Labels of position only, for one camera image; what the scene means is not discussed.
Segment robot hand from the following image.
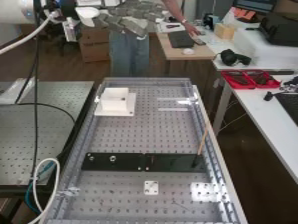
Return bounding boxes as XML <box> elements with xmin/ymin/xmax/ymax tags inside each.
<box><xmin>61</xmin><ymin>0</ymin><xmax>172</xmax><ymax>44</ymax></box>

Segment person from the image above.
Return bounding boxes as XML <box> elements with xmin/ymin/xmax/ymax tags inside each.
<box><xmin>107</xmin><ymin>0</ymin><xmax>204</xmax><ymax>78</ymax></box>

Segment cardboard box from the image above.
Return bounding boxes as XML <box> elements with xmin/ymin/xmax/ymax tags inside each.
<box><xmin>79</xmin><ymin>25</ymin><xmax>112</xmax><ymax>64</ymax></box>

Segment black keyboard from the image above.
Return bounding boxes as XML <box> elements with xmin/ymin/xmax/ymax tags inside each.
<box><xmin>273</xmin><ymin>92</ymin><xmax>298</xmax><ymax>126</ymax></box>
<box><xmin>167</xmin><ymin>30</ymin><xmax>197</xmax><ymax>49</ymax></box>

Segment wooden desk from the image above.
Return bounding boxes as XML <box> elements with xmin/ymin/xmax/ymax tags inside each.
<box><xmin>156</xmin><ymin>23</ymin><xmax>217</xmax><ymax>78</ymax></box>

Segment clear box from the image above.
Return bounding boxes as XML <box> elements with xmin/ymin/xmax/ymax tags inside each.
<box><xmin>41</xmin><ymin>77</ymin><xmax>250</xmax><ymax>224</ymax></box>

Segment small beige box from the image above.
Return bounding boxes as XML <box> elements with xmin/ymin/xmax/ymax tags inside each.
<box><xmin>214</xmin><ymin>22</ymin><xmax>237</xmax><ymax>41</ymax></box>

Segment small white box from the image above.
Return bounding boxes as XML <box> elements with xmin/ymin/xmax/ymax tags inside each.
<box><xmin>93</xmin><ymin>87</ymin><xmax>137</xmax><ymax>118</ymax></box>

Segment black headphones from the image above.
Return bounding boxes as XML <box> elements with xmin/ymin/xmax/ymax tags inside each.
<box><xmin>220</xmin><ymin>48</ymin><xmax>253</xmax><ymax>67</ymax></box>

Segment red tray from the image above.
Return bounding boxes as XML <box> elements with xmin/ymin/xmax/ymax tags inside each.
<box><xmin>220</xmin><ymin>70</ymin><xmax>257</xmax><ymax>90</ymax></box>
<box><xmin>245</xmin><ymin>69</ymin><xmax>282</xmax><ymax>89</ymax></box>

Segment black case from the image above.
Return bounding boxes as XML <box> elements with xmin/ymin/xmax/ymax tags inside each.
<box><xmin>258</xmin><ymin>13</ymin><xmax>298</xmax><ymax>47</ymax></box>

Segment thin stick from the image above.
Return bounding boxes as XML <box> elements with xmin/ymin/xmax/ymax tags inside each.
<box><xmin>192</xmin><ymin>128</ymin><xmax>210</xmax><ymax>168</ymax></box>

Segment black plate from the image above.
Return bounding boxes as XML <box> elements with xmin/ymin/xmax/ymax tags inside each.
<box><xmin>80</xmin><ymin>152</ymin><xmax>209</xmax><ymax>174</ymax></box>

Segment white desk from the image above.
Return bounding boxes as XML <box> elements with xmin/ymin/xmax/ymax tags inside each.
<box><xmin>194</xmin><ymin>19</ymin><xmax>298</xmax><ymax>184</ymax></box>

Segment small white square plate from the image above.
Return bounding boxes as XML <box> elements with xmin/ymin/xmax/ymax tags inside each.
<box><xmin>143</xmin><ymin>180</ymin><xmax>160</xmax><ymax>196</ymax></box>

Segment white cable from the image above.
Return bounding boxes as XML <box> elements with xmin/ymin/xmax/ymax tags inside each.
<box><xmin>26</xmin><ymin>157</ymin><xmax>61</xmax><ymax>224</ymax></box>
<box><xmin>0</xmin><ymin>9</ymin><xmax>61</xmax><ymax>56</ymax></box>

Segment black cable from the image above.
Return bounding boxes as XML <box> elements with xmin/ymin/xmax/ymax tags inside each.
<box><xmin>12</xmin><ymin>33</ymin><xmax>79</xmax><ymax>174</ymax></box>

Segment blue cable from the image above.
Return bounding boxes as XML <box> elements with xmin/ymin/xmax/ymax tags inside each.
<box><xmin>24</xmin><ymin>166</ymin><xmax>48</xmax><ymax>214</ymax></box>

